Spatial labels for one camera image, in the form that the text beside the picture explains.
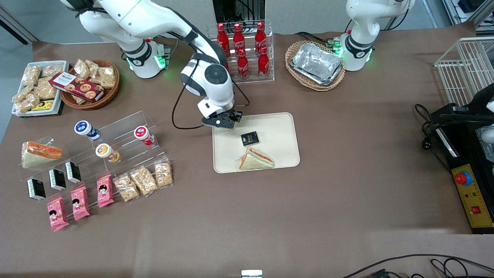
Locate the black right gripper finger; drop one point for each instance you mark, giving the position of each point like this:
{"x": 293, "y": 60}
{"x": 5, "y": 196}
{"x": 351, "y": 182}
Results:
{"x": 236, "y": 116}
{"x": 220, "y": 122}

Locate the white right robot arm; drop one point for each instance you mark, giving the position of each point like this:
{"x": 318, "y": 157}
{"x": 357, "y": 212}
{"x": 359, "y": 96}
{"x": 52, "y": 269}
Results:
{"x": 135, "y": 19}

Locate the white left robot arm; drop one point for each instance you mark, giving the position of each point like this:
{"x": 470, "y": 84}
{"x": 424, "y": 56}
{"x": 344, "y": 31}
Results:
{"x": 362, "y": 23}

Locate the cream plastic tray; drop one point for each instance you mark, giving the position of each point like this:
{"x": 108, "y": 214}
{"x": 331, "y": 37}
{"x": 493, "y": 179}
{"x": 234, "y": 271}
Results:
{"x": 278, "y": 135}

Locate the red lid gum bottle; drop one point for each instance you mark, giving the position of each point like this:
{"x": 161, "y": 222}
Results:
{"x": 144, "y": 135}

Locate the orange lid gum bottle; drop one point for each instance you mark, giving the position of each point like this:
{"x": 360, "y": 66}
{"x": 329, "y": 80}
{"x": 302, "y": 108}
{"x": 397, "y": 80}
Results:
{"x": 107, "y": 152}

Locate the blue lid gum bottle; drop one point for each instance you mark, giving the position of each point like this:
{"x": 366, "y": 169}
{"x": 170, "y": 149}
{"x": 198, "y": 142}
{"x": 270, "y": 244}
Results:
{"x": 87, "y": 130}

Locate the black gold-print small box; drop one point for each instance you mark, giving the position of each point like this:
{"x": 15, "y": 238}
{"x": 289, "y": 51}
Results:
{"x": 249, "y": 138}

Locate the clear acrylic bottle rack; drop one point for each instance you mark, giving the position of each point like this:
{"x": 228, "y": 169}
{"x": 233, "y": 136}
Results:
{"x": 254, "y": 77}

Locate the wrapped triangle sandwich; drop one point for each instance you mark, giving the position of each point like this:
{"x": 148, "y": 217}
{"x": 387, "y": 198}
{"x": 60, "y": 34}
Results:
{"x": 255, "y": 160}
{"x": 36, "y": 156}

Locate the red cola bottle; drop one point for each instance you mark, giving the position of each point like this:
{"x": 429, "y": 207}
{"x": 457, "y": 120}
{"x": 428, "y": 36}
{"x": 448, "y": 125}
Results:
{"x": 242, "y": 65}
{"x": 221, "y": 36}
{"x": 263, "y": 62}
{"x": 238, "y": 38}
{"x": 260, "y": 35}

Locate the light wicker basket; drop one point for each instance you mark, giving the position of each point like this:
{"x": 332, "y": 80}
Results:
{"x": 295, "y": 75}

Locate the clear bag of crackers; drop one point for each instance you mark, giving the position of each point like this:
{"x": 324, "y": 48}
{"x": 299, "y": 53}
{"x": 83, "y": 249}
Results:
{"x": 126, "y": 187}
{"x": 144, "y": 180}
{"x": 163, "y": 173}

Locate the aluminium foil container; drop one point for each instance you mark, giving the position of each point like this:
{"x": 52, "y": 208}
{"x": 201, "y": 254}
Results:
{"x": 317, "y": 62}

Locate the clear acrylic stepped stand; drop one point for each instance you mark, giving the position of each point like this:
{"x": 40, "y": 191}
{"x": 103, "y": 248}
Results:
{"x": 127, "y": 154}

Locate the brown wicker basket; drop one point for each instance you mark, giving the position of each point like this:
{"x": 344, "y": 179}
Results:
{"x": 110, "y": 94}

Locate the clear bag of puffed snacks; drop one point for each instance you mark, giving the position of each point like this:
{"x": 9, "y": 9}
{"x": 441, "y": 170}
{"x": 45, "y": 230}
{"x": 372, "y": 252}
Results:
{"x": 106, "y": 77}
{"x": 93, "y": 66}
{"x": 45, "y": 92}
{"x": 82, "y": 68}
{"x": 27, "y": 103}
{"x": 22, "y": 94}
{"x": 52, "y": 71}
{"x": 31, "y": 75}

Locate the pink snack pack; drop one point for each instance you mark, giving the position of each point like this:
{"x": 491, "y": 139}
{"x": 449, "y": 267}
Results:
{"x": 57, "y": 213}
{"x": 80, "y": 203}
{"x": 104, "y": 190}

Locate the red cookie box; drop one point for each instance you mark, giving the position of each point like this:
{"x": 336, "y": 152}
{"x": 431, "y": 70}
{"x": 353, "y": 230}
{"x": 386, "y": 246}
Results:
{"x": 77, "y": 87}

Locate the black white small carton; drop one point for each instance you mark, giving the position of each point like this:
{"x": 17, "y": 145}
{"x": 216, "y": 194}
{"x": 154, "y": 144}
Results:
{"x": 36, "y": 189}
{"x": 73, "y": 172}
{"x": 57, "y": 179}

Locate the silver small device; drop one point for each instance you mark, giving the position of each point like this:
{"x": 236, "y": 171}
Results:
{"x": 251, "y": 273}

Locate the white rectangular bin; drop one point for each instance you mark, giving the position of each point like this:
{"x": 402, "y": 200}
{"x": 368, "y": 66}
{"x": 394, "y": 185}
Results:
{"x": 58, "y": 103}

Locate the yellow black small box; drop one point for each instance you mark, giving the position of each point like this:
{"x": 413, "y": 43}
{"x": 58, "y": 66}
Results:
{"x": 42, "y": 105}

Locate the red emergency stop button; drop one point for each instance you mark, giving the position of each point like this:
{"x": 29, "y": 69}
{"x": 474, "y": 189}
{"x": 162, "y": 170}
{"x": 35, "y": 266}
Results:
{"x": 462, "y": 178}

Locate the black control box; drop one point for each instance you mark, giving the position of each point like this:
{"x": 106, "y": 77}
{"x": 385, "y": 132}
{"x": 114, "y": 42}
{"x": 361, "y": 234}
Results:
{"x": 469, "y": 146}

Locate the yellow control panel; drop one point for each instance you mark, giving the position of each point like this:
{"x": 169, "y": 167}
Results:
{"x": 476, "y": 193}

